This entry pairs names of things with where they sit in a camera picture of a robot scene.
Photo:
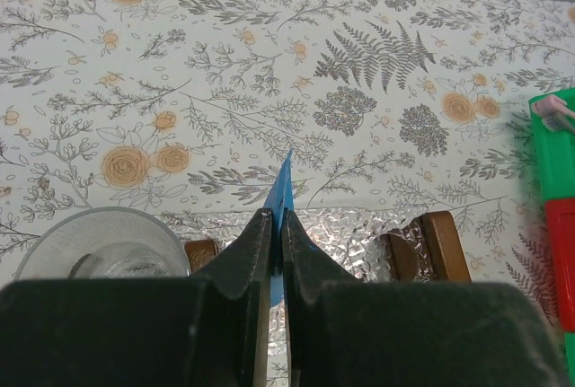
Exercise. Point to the blue toothpaste tube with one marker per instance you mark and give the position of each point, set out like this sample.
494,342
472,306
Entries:
279,198

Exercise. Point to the red plastic bin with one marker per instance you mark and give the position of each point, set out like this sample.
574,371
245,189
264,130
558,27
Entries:
560,224

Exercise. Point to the clear glass cup brown band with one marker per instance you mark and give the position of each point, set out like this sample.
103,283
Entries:
106,242

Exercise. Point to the green plastic bin near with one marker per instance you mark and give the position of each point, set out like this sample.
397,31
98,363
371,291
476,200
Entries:
568,353

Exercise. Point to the green plastic bin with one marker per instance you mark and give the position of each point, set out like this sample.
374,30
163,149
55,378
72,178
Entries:
554,149
568,353

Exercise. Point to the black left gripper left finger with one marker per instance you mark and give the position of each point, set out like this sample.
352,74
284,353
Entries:
98,332

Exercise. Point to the clear glass tray brown handles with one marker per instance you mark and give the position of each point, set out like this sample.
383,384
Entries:
359,248

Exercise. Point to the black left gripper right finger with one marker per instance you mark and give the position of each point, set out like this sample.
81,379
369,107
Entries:
345,332

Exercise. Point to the pink toothbrush in bin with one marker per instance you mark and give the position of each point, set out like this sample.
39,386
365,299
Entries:
550,105

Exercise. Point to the green plastic bin far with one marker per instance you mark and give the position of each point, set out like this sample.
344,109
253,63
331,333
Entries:
554,149

